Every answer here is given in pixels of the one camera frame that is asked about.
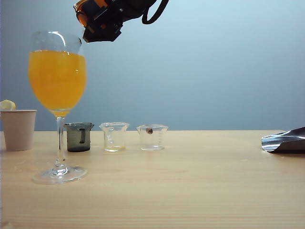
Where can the smoke grey measuring cup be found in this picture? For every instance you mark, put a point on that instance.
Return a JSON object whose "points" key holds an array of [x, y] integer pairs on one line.
{"points": [[74, 140]]}

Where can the wine glass with orange drink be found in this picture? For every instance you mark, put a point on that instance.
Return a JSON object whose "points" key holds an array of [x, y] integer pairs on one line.
{"points": [[57, 83]]}

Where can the clear measuring cup red dot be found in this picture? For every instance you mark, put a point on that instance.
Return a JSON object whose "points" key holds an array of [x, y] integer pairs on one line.
{"points": [[156, 140]]}

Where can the clear measuring cup yellow residue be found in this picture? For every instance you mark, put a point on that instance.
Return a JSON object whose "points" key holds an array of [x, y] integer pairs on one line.
{"points": [[116, 137]]}

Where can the amber measuring cup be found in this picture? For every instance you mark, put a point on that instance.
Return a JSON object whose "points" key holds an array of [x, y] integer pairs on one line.
{"points": [[81, 14]]}

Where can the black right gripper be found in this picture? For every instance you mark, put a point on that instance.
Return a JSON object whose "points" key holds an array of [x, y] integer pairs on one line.
{"points": [[128, 8]]}

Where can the yellow lemon slice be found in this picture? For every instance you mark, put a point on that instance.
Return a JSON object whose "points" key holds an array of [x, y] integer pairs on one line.
{"points": [[7, 105]]}

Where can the beige paper cup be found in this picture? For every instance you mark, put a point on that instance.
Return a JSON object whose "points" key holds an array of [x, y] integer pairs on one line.
{"points": [[17, 131]]}

